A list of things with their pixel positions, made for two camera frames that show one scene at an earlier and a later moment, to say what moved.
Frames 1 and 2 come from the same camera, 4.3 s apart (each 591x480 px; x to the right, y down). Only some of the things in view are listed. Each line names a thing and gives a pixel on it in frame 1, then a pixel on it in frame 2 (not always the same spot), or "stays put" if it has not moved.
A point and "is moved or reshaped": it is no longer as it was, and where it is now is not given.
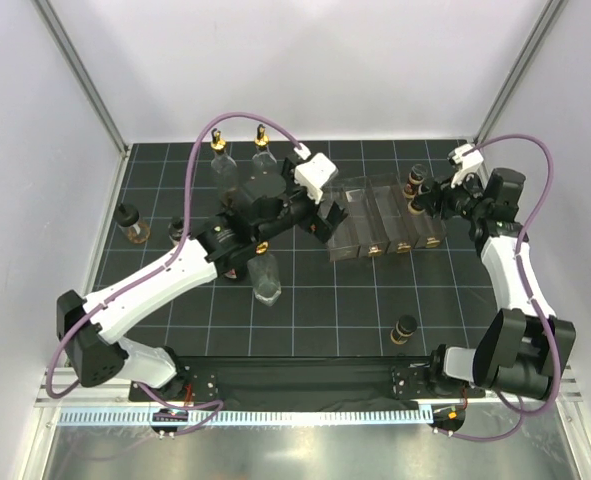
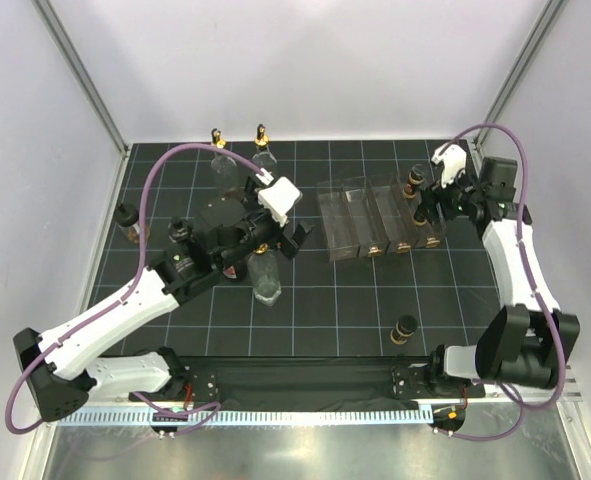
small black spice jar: (416, 207) is moved or reshaped
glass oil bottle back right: (263, 162) stays put
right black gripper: (441, 191) stays put
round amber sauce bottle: (128, 220) stays put
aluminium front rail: (63, 397) stays put
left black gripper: (320, 227) → (280, 240)
